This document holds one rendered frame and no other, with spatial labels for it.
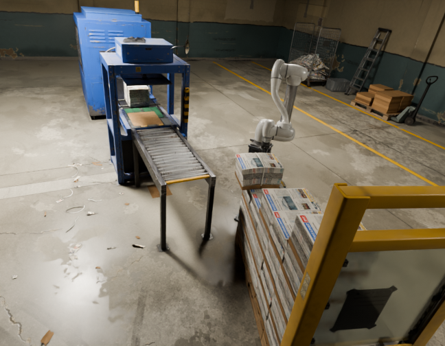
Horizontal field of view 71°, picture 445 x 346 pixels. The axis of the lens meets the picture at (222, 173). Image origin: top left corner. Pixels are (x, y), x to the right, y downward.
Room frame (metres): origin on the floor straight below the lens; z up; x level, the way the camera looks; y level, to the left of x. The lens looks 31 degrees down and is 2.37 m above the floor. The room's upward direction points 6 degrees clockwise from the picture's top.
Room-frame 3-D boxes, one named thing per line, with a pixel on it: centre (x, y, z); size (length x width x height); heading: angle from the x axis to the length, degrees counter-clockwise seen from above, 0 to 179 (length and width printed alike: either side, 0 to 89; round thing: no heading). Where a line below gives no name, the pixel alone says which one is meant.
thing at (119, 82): (4.92, 1.65, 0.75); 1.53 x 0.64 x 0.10; 29
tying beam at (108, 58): (3.93, 1.11, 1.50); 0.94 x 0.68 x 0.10; 119
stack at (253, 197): (2.07, -0.52, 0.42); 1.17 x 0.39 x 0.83; 11
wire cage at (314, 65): (10.42, -2.36, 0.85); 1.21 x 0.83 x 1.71; 29
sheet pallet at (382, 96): (8.07, -3.90, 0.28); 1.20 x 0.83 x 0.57; 29
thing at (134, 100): (4.43, 1.38, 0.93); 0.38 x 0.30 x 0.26; 29
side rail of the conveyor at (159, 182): (2.92, 0.84, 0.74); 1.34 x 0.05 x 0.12; 29
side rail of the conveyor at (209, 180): (3.16, 0.40, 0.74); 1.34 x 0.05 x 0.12; 29
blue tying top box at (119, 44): (3.93, 1.11, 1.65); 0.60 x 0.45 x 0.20; 119
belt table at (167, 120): (3.93, 1.11, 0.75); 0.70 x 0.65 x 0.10; 29
